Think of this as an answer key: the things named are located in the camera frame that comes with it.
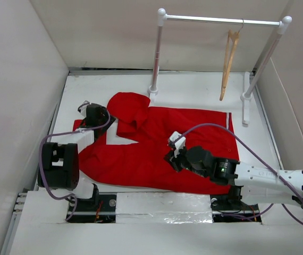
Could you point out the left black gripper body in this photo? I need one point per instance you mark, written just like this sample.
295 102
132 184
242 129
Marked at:
104 118

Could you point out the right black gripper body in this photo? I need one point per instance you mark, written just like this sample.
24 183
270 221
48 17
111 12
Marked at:
181 161

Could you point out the red trousers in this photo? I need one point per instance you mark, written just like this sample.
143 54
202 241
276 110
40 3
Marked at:
141 163

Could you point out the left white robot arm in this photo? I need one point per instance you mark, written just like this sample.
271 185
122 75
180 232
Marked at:
59 153

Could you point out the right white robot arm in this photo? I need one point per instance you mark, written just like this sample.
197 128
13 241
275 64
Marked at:
249 184

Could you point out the wooden clothes hanger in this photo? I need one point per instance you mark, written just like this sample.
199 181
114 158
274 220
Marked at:
231 45

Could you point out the silver taped foam strip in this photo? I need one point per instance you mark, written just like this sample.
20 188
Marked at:
163 208

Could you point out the white clothes rack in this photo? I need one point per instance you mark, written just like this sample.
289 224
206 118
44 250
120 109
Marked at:
248 87

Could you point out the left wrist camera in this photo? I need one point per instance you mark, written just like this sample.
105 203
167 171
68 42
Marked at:
82 108

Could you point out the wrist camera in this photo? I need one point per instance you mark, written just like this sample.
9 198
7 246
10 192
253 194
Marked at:
177 142
82 108

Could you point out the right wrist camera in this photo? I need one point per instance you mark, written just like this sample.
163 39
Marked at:
177 142

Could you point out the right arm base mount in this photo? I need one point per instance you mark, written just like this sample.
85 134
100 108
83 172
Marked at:
228 208

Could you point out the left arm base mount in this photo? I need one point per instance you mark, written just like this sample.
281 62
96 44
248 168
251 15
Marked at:
100 210

